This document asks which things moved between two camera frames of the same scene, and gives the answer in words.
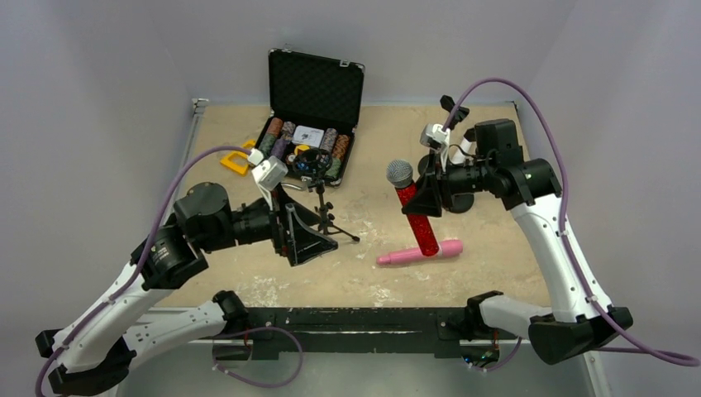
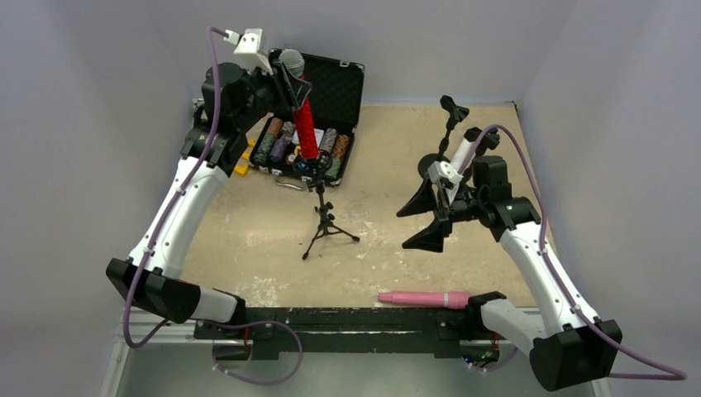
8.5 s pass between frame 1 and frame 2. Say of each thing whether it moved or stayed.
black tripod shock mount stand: stayed
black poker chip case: stayed
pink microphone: moved
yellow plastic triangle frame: stayed
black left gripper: moved
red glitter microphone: moved
